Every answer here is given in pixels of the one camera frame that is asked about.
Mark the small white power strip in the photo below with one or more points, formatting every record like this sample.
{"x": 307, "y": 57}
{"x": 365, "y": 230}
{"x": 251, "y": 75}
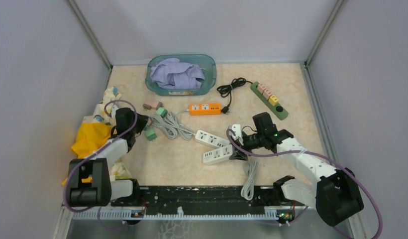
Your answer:
{"x": 219, "y": 155}

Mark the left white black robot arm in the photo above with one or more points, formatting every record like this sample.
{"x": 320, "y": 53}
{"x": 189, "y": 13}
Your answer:
{"x": 90, "y": 183}

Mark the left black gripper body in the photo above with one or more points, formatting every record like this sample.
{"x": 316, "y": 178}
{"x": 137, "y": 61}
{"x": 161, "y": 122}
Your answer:
{"x": 141, "y": 122}

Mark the yellow cloth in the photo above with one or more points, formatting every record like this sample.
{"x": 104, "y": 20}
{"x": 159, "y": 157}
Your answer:
{"x": 90, "y": 138}

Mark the yellow plug on green strip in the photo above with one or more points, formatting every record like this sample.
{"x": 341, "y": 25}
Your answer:
{"x": 273, "y": 101}

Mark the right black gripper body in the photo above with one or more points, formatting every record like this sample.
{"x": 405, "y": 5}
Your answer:
{"x": 251, "y": 142}

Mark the patterned cream cloth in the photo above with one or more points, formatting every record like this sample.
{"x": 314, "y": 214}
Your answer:
{"x": 102, "y": 110}

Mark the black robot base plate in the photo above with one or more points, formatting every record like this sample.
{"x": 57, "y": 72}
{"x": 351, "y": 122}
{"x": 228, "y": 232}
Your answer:
{"x": 203, "y": 200}

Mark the orange power strip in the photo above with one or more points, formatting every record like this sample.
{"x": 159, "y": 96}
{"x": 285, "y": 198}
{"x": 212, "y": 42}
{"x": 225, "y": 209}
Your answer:
{"x": 203, "y": 109}

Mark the green power strip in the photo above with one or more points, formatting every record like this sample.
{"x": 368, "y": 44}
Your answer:
{"x": 279, "y": 111}

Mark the lavender crumpled cloth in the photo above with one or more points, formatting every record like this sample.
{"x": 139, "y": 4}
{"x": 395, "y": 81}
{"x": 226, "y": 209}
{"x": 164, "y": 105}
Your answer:
{"x": 173, "y": 74}

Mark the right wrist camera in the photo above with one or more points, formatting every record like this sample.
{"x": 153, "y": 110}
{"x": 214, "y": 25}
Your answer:
{"x": 235, "y": 132}

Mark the teal plastic basin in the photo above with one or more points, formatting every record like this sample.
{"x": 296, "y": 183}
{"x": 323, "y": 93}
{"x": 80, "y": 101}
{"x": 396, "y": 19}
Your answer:
{"x": 206, "y": 63}

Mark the pink plug on green strip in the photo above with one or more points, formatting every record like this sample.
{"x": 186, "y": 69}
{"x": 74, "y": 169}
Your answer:
{"x": 261, "y": 88}

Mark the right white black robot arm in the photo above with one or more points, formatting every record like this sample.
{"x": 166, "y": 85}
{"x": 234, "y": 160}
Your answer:
{"x": 331, "y": 191}

